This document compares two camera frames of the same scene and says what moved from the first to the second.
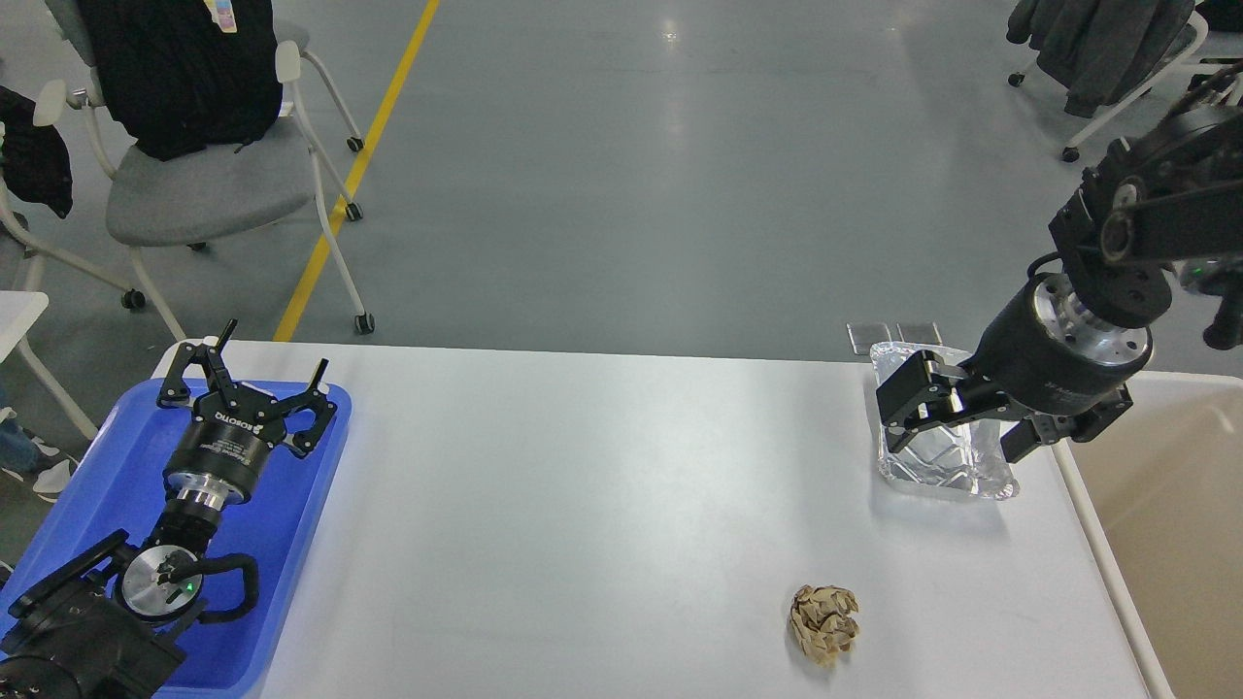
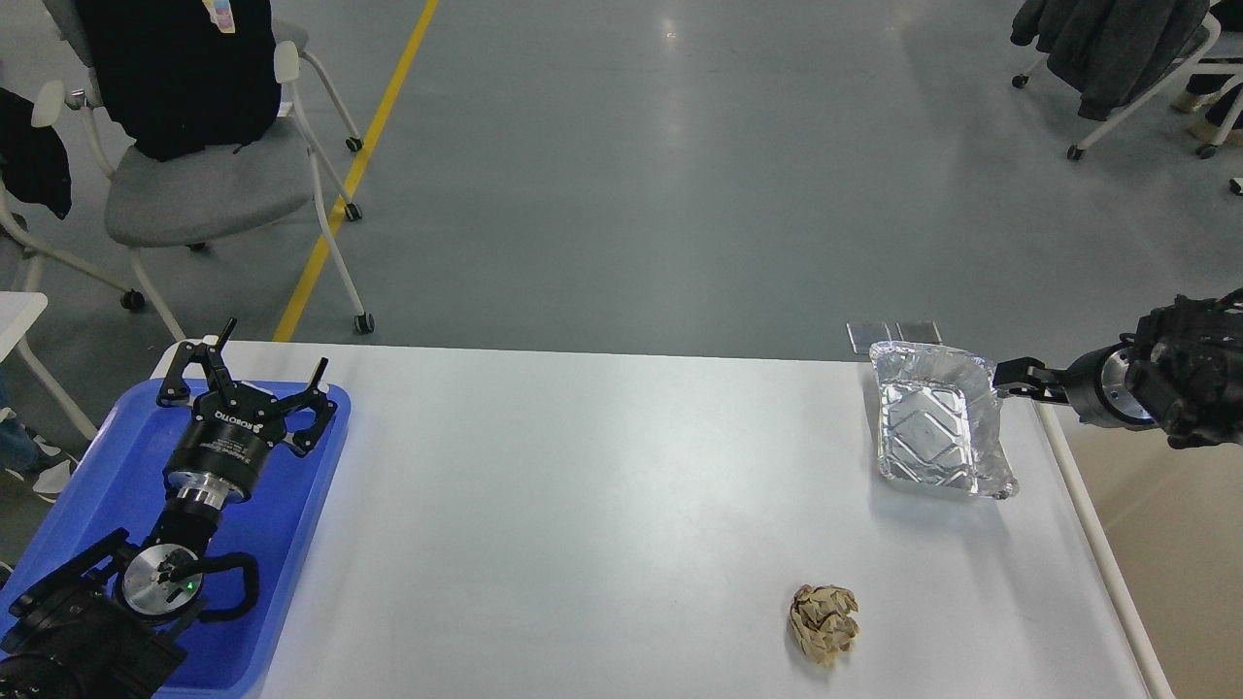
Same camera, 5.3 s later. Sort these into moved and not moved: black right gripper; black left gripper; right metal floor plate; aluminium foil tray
Moved: black right gripper
Not moved: aluminium foil tray; black left gripper; right metal floor plate
